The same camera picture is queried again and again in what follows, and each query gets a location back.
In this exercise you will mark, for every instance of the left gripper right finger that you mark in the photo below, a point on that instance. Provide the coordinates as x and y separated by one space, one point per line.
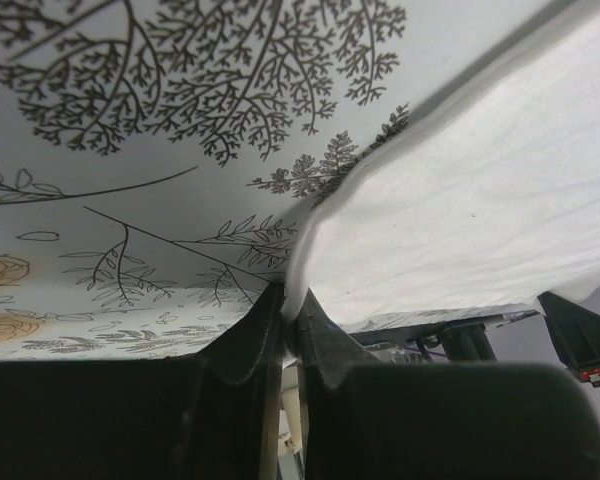
367 419

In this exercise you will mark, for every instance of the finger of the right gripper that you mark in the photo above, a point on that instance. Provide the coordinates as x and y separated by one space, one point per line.
575 335

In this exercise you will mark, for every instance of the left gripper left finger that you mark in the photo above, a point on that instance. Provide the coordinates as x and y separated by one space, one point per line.
209 415

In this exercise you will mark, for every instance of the white t-shirt with flower print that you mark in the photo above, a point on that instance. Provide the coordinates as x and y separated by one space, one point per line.
490 200

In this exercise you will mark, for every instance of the floral table mat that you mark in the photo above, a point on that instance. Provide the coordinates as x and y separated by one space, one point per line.
157 158

